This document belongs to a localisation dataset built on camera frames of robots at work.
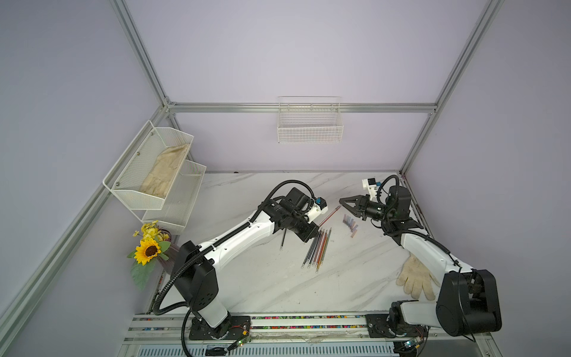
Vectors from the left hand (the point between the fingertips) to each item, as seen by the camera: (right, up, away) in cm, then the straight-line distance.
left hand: (313, 236), depth 78 cm
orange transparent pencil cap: (+21, +1, +23) cm, 31 cm away
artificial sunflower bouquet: (-50, 0, -11) cm, 51 cm away
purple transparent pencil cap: (+20, +1, +23) cm, 31 cm away
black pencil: (0, -10, +13) cm, 17 cm away
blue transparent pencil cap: (+20, +2, +24) cm, 31 cm away
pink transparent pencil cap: (+17, +3, +24) cm, 29 cm away
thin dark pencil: (-11, -5, +18) cm, 22 cm away
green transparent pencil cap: (+18, +3, +24) cm, 30 cm away
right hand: (+11, +11, +2) cm, 16 cm away
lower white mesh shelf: (-66, +9, +33) cm, 74 cm away
